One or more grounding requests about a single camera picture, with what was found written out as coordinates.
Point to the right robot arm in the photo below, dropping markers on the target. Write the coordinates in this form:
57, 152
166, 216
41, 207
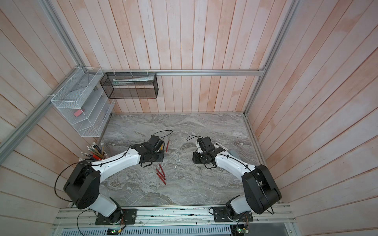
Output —
260, 190

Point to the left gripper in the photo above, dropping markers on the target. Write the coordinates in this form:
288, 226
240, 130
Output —
161, 158

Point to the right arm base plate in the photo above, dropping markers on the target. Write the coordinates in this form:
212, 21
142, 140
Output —
227, 214

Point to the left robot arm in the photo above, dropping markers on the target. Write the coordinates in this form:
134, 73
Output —
83, 185

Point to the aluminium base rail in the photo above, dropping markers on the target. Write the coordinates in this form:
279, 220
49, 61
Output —
168, 216

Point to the red carving knife steep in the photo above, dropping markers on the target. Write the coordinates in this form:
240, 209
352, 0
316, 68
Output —
162, 171

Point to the white wire mesh shelf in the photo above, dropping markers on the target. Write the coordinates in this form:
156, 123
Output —
80, 91

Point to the black wire mesh basket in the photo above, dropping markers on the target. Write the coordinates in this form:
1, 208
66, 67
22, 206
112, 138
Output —
129, 92

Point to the pink eraser block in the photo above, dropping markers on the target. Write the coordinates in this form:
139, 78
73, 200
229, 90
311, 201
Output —
78, 112

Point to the bundle of pencils in cup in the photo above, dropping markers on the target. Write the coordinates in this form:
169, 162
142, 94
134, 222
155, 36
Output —
95, 152

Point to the papers in black basket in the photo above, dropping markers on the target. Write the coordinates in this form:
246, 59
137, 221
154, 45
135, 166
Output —
135, 81

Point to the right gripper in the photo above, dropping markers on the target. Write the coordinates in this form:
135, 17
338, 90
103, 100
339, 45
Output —
196, 160

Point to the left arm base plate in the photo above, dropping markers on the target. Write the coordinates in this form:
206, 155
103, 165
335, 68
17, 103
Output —
130, 216

